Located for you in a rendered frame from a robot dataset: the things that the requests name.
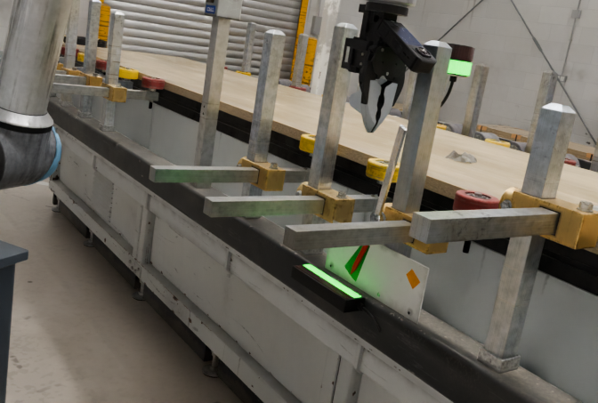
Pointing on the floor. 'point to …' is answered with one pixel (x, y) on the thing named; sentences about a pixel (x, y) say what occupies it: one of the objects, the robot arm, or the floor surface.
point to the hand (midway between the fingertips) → (374, 125)
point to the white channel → (328, 22)
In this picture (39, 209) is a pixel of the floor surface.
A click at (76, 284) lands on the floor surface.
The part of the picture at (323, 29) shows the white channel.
